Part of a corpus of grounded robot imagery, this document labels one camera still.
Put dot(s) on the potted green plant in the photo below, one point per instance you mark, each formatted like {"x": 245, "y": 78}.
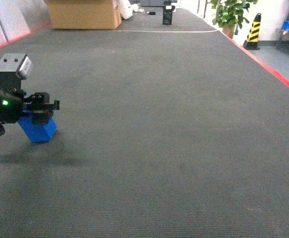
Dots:
{"x": 230, "y": 13}

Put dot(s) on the white foam packaging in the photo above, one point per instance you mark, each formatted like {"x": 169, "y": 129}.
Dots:
{"x": 127, "y": 9}

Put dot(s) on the yellow black traffic cone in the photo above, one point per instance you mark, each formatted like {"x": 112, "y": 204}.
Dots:
{"x": 252, "y": 39}

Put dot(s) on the large cardboard box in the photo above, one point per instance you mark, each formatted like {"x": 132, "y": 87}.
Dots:
{"x": 84, "y": 14}

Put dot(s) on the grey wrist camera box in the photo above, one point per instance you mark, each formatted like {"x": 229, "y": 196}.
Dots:
{"x": 18, "y": 64}

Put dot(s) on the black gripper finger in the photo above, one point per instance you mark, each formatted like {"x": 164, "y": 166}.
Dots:
{"x": 38, "y": 106}

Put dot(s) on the blue rectangular block part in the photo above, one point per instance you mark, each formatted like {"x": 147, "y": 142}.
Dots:
{"x": 39, "y": 127}

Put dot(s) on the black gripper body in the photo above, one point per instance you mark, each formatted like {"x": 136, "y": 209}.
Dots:
{"x": 11, "y": 105}

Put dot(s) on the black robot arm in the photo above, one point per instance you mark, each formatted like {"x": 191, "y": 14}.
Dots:
{"x": 10, "y": 82}

